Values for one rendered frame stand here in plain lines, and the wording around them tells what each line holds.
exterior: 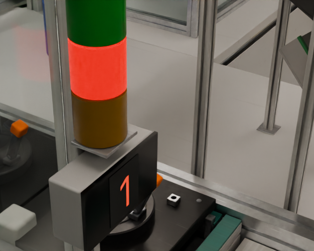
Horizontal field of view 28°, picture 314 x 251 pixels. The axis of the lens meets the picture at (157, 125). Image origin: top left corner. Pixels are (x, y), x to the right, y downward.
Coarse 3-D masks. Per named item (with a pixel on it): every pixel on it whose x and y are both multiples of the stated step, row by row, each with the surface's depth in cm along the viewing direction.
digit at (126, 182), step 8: (136, 160) 60; (128, 168) 59; (136, 168) 61; (112, 176) 57; (120, 176) 59; (128, 176) 60; (136, 176) 61; (112, 184) 58; (120, 184) 59; (128, 184) 60; (136, 184) 62; (112, 192) 58; (120, 192) 60; (128, 192) 61; (136, 192) 62; (112, 200) 59; (120, 200) 60; (128, 200) 61; (136, 200) 63; (112, 208) 59; (120, 208) 60; (128, 208) 62; (112, 216) 60; (120, 216) 61; (112, 224) 60
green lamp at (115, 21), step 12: (72, 0) 50; (84, 0) 49; (96, 0) 49; (108, 0) 49; (120, 0) 50; (72, 12) 50; (84, 12) 50; (96, 12) 49; (108, 12) 50; (120, 12) 51; (72, 24) 51; (84, 24) 50; (96, 24) 50; (108, 24) 50; (120, 24) 51; (72, 36) 51; (84, 36) 51; (96, 36) 50; (108, 36) 51; (120, 36) 52
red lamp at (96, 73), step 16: (80, 48) 51; (96, 48) 51; (112, 48) 52; (80, 64) 52; (96, 64) 52; (112, 64) 52; (80, 80) 53; (96, 80) 53; (112, 80) 53; (80, 96) 54; (96, 96) 53; (112, 96) 54
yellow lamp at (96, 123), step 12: (72, 96) 55; (120, 96) 55; (72, 108) 56; (84, 108) 54; (96, 108) 54; (108, 108) 54; (120, 108) 55; (84, 120) 55; (96, 120) 55; (108, 120) 55; (120, 120) 56; (84, 132) 56; (96, 132) 55; (108, 132) 56; (120, 132) 56; (84, 144) 56; (96, 144) 56; (108, 144) 56
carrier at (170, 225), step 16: (160, 192) 98; (176, 192) 98; (192, 192) 98; (144, 208) 90; (160, 208) 95; (176, 208) 95; (192, 208) 95; (208, 208) 95; (128, 224) 88; (144, 224) 89; (160, 224) 92; (176, 224) 92; (192, 224) 92; (112, 240) 87; (128, 240) 88; (144, 240) 89; (160, 240) 89; (176, 240) 89
